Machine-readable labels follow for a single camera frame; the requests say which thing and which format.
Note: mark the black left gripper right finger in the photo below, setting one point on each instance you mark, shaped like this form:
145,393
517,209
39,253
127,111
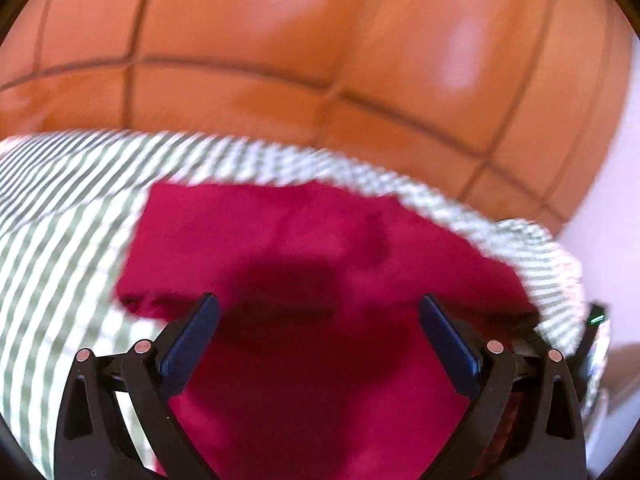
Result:
523,421

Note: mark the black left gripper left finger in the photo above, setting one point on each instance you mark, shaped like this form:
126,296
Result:
92,440

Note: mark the wooden panelled wardrobe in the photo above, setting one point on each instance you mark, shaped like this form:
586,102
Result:
507,105

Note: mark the red long-sleeve garment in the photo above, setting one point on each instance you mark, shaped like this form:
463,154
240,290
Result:
319,368

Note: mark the green white checkered bedspread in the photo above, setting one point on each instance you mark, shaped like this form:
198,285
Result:
69,203

